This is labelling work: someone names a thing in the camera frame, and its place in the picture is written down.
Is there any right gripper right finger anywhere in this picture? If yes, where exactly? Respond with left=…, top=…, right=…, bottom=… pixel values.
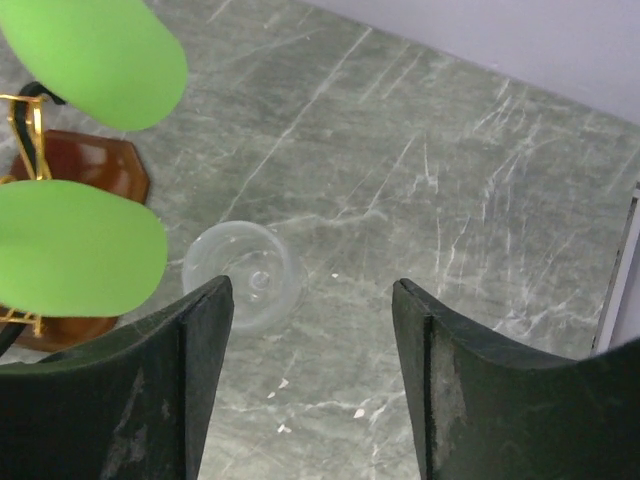
left=392, top=279, right=639, bottom=479

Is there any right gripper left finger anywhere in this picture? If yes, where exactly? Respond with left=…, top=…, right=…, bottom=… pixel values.
left=1, top=276, right=234, bottom=479

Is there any green wine glass front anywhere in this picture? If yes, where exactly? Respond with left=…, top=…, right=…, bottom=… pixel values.
left=1, top=180, right=168, bottom=317

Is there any green wine glass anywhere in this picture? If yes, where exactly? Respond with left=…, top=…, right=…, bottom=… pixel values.
left=1, top=180, right=168, bottom=317
left=1, top=1, right=188, bottom=131

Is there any clear plastic cup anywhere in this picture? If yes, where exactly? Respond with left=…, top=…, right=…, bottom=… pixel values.
left=181, top=221, right=307, bottom=334

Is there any gold wire glass rack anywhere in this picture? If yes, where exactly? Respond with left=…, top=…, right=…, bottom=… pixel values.
left=1, top=100, right=150, bottom=353

